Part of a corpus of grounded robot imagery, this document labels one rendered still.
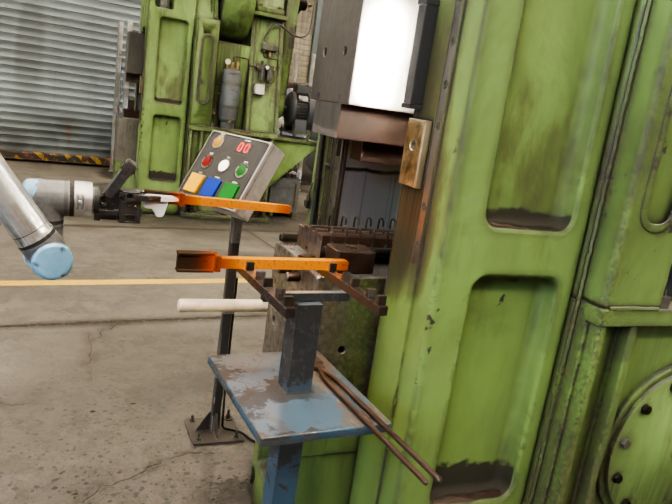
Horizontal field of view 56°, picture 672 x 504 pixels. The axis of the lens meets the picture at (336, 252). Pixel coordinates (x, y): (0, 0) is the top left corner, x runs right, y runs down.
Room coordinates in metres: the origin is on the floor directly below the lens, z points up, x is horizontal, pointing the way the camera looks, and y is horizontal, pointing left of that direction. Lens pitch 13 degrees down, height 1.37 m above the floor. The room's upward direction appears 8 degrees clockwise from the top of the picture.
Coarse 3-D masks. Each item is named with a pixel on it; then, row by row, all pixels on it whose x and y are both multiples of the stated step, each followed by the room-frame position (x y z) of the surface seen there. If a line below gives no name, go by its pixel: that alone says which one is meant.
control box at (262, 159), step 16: (208, 144) 2.42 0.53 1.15; (224, 144) 2.37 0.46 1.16; (256, 144) 2.28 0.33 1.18; (272, 144) 2.24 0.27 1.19; (240, 160) 2.27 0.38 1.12; (256, 160) 2.23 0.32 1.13; (272, 160) 2.25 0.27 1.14; (208, 176) 2.31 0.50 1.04; (224, 176) 2.27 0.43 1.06; (240, 176) 2.22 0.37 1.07; (256, 176) 2.20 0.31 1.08; (272, 176) 2.26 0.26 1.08; (240, 192) 2.17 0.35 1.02; (256, 192) 2.21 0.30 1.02; (224, 208) 2.17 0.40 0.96
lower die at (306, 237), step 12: (300, 228) 1.96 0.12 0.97; (360, 228) 1.95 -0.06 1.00; (372, 228) 2.03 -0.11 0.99; (300, 240) 1.95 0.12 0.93; (312, 240) 1.86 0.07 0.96; (324, 240) 1.80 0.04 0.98; (336, 240) 1.81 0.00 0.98; (348, 240) 1.83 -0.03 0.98; (372, 240) 1.86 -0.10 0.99; (384, 240) 1.88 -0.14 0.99; (312, 252) 1.85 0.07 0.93
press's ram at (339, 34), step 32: (352, 0) 1.81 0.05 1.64; (384, 0) 1.77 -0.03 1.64; (416, 0) 1.81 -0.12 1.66; (320, 32) 2.01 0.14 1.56; (352, 32) 1.79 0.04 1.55; (384, 32) 1.78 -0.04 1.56; (320, 64) 1.98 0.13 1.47; (352, 64) 1.76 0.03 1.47; (384, 64) 1.79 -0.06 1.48; (320, 96) 1.94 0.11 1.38; (352, 96) 1.75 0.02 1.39; (384, 96) 1.79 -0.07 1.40
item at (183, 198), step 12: (144, 192) 1.66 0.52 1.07; (156, 192) 1.66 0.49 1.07; (168, 192) 1.68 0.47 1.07; (180, 192) 1.70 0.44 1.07; (180, 204) 1.68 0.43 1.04; (192, 204) 1.70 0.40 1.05; (204, 204) 1.71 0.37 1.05; (216, 204) 1.73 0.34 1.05; (228, 204) 1.74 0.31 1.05; (240, 204) 1.75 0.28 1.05; (252, 204) 1.77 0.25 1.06; (264, 204) 1.78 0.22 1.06; (276, 204) 1.81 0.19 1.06
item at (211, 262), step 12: (180, 252) 1.34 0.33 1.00; (192, 252) 1.36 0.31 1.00; (204, 252) 1.37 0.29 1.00; (216, 252) 1.41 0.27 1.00; (180, 264) 1.35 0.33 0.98; (192, 264) 1.36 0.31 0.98; (204, 264) 1.37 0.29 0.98; (216, 264) 1.36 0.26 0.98; (228, 264) 1.39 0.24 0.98; (240, 264) 1.40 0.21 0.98; (264, 264) 1.42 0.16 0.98; (276, 264) 1.44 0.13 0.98; (288, 264) 1.45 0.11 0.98; (300, 264) 1.47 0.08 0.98; (312, 264) 1.48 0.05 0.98; (324, 264) 1.49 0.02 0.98
